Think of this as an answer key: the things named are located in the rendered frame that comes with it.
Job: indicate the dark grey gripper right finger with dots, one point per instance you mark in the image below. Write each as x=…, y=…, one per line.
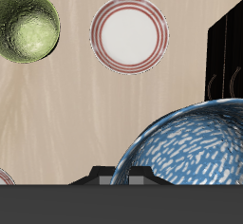
x=142, y=172

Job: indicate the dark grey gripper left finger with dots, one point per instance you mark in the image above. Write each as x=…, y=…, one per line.
x=99, y=173

